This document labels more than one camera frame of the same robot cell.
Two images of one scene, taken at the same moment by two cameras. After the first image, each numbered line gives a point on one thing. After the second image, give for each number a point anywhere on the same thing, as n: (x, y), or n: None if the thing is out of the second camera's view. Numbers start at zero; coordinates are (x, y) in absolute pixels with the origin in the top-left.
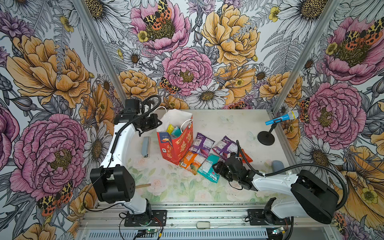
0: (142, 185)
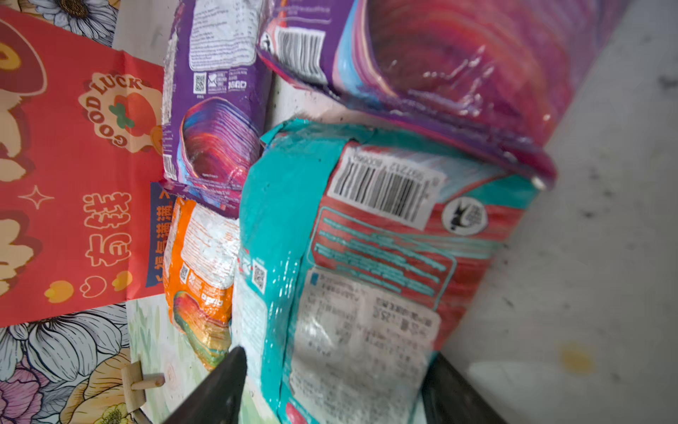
0: (134, 384)
